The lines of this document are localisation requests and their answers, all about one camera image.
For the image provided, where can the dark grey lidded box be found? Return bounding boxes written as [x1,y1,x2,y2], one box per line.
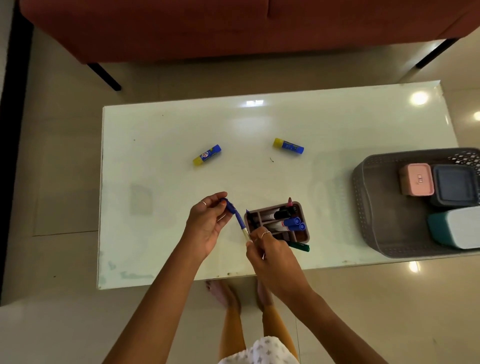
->
[430,164,480,209]

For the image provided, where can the mauve plastic pen organizer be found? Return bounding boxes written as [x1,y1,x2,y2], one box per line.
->
[244,201,311,244]

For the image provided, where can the person's right hand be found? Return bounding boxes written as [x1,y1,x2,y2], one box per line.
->
[245,226,314,303]

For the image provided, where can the black capped white marker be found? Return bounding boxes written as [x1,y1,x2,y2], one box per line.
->
[261,209,297,223]

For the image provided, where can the person's right forearm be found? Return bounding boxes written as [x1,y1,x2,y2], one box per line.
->
[289,288,389,364]

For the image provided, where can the blue yellow glue stick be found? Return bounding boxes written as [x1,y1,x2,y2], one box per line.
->
[192,144,222,167]
[272,137,305,155]

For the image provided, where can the person's left leg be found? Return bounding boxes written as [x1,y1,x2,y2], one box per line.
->
[205,279,247,361]

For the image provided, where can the grey perforated plastic basket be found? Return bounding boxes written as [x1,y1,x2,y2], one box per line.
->
[351,148,480,259]

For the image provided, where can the person's leg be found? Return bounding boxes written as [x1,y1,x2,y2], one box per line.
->
[256,277,301,361]
[205,279,247,361]

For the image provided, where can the person's right leg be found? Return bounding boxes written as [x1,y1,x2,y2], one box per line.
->
[256,277,301,361]

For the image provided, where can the person's left forearm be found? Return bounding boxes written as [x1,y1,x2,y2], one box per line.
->
[102,252,208,364]

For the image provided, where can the teal white lidded box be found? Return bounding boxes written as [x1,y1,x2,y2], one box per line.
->
[427,205,480,251]

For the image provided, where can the white patterned shorts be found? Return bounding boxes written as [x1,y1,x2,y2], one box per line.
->
[218,336,301,364]

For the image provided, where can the pink lidded box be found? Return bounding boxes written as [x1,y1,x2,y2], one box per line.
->
[398,163,435,197]

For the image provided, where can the blue marker pen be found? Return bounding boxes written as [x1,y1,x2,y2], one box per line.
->
[224,199,251,242]

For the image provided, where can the red fabric sofa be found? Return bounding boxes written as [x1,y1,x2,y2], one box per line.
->
[19,0,480,92]

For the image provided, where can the person's left hand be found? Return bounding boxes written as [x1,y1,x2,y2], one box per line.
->
[182,191,234,262]

